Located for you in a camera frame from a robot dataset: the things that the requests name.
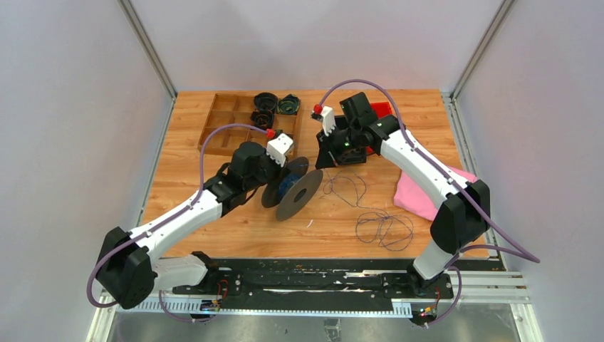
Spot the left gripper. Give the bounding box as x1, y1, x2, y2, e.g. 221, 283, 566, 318
245, 148, 291, 192

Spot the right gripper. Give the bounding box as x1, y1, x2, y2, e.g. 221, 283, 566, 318
316, 125, 361, 170

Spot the grey filament spool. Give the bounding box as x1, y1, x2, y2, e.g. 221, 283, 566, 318
261, 157, 323, 222

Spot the thin blue wire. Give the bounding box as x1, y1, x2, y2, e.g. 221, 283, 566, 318
278, 170, 415, 252

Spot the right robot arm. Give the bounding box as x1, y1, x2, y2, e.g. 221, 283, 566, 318
311, 92, 490, 297

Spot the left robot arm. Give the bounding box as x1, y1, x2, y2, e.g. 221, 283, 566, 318
89, 134, 294, 309

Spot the black plastic bin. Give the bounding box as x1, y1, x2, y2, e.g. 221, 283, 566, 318
315, 115, 368, 169

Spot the rolled dark tie middle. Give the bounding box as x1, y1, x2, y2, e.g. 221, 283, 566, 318
250, 110, 275, 130

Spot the rolled dark tie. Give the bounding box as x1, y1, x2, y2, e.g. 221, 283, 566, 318
250, 110, 275, 130
254, 92, 278, 113

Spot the rolled green tie top right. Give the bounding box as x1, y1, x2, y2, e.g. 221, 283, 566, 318
277, 94, 301, 115

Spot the rolled dark tie top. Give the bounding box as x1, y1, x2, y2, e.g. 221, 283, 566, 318
254, 92, 278, 113

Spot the red plastic bin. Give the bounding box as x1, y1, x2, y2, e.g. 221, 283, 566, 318
363, 102, 399, 155

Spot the pink cloth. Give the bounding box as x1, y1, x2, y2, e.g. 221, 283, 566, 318
393, 165, 479, 223

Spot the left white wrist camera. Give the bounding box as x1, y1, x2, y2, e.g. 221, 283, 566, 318
266, 129, 294, 167

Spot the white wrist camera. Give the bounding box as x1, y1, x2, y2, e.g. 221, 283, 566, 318
266, 129, 294, 167
311, 104, 336, 136

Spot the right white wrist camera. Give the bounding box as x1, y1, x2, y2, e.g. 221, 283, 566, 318
311, 104, 336, 136

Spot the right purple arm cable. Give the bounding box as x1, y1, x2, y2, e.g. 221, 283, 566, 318
317, 78, 541, 328

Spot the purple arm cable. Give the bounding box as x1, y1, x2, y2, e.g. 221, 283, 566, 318
85, 123, 270, 324
317, 78, 541, 328

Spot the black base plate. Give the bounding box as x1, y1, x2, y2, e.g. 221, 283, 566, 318
172, 258, 455, 314

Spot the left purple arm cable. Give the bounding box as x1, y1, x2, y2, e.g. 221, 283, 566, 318
85, 123, 270, 324

